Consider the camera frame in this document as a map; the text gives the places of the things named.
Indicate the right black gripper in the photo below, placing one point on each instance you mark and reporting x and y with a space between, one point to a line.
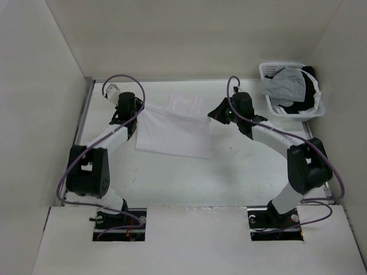
218 113

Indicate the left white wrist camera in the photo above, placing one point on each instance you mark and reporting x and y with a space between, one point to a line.
112 94

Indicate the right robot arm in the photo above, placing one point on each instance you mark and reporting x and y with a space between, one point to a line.
306 169

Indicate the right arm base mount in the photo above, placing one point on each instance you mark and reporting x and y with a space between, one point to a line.
264 227

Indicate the white garment in basket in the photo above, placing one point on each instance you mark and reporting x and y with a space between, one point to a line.
310 72

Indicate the white plastic laundry basket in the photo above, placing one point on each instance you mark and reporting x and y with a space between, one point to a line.
268 69

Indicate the white tank top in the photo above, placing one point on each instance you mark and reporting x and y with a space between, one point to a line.
177 129

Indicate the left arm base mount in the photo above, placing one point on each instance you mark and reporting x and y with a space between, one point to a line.
119 228

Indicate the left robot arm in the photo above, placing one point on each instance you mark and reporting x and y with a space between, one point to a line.
89 177

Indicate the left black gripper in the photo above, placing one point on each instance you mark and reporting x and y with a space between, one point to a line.
139 105

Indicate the black tank top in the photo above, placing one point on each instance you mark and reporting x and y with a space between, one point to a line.
308 98

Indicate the grey tank top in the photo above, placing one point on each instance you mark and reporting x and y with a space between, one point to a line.
285 84

